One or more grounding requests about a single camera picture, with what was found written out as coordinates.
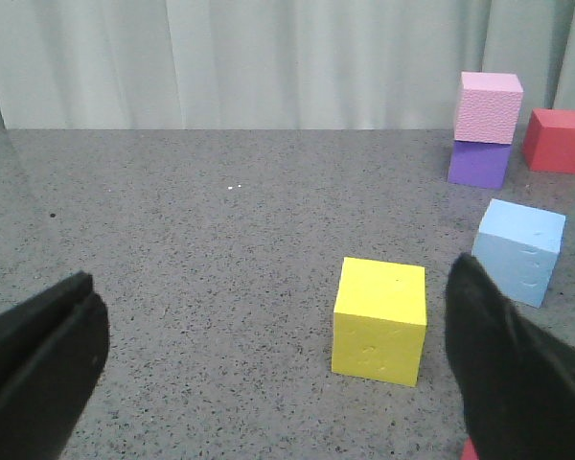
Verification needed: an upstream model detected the purple foam block under pink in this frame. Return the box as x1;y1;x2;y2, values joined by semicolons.
448;141;512;189

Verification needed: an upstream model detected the large red foam block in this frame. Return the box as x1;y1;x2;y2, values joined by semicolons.
460;438;479;460

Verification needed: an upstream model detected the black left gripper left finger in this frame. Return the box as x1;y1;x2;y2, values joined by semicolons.
0;271;109;459

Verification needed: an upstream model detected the light blue foam block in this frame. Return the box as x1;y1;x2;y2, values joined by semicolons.
471;198;566;308

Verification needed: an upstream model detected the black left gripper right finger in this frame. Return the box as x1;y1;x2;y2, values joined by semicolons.
445;253;575;459

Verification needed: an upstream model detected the yellow foam block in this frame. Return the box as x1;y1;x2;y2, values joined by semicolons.
331;257;427;387

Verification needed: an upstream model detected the small red foam block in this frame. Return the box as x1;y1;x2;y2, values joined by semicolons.
522;108;575;174

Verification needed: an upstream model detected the grey-green curtain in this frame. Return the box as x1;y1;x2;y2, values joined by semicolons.
0;1;575;129

